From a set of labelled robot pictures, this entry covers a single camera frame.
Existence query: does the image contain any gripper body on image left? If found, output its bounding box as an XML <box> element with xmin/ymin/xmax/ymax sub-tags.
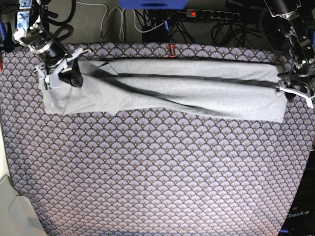
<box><xmin>19</xmin><ymin>34</ymin><xmax>74</xmax><ymax>75</ymax></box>

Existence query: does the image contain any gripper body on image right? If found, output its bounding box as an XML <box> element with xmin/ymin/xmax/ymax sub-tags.
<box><xmin>277</xmin><ymin>63</ymin><xmax>315</xmax><ymax>95</ymax></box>

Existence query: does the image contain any light grey T-shirt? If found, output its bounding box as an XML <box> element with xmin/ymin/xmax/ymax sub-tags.
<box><xmin>38</xmin><ymin>59</ymin><xmax>287</xmax><ymax>123</ymax></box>

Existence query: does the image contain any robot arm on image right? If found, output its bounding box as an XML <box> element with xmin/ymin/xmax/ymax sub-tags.
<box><xmin>264</xmin><ymin>0</ymin><xmax>315</xmax><ymax>102</ymax></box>

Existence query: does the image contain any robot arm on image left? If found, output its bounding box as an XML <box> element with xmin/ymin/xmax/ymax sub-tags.
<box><xmin>13</xmin><ymin>0</ymin><xmax>85</xmax><ymax>91</ymax></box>

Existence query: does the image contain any blue clamp at left edge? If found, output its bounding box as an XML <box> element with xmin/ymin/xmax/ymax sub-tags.
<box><xmin>0</xmin><ymin>22</ymin><xmax>14</xmax><ymax>52</ymax></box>

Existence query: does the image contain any blue box overhead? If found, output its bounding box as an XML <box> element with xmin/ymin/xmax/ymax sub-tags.
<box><xmin>119</xmin><ymin>0</ymin><xmax>188</xmax><ymax>10</ymax></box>

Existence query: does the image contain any black power adapter box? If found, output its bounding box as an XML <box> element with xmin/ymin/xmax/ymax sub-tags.
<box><xmin>142</xmin><ymin>26</ymin><xmax>167</xmax><ymax>43</ymax></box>

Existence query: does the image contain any fan-patterned purple table cloth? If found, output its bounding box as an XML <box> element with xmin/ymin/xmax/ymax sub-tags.
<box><xmin>0</xmin><ymin>49</ymin><xmax>315</xmax><ymax>236</ymax></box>

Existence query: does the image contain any red and black clamp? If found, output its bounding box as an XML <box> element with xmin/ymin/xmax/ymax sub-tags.
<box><xmin>167</xmin><ymin>43</ymin><xmax>176</xmax><ymax>58</ymax></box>

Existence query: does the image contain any blue clamp at top centre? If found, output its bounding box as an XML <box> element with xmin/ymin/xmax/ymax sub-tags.
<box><xmin>163</xmin><ymin>20</ymin><xmax>170</xmax><ymax>35</ymax></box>

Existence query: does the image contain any black power strip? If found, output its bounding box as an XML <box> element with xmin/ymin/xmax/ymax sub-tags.
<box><xmin>185</xmin><ymin>9</ymin><xmax>241</xmax><ymax>22</ymax></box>

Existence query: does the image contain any grey plastic bin corner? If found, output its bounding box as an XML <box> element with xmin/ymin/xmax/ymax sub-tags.
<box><xmin>0</xmin><ymin>176</ymin><xmax>46</xmax><ymax>236</ymax></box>

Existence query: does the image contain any white cable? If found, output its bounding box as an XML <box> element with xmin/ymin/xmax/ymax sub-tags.
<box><xmin>100</xmin><ymin>6</ymin><xmax>126</xmax><ymax>41</ymax></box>

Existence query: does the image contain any black OpenArm base plate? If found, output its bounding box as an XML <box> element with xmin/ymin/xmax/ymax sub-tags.
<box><xmin>279</xmin><ymin>147</ymin><xmax>315</xmax><ymax>236</ymax></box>

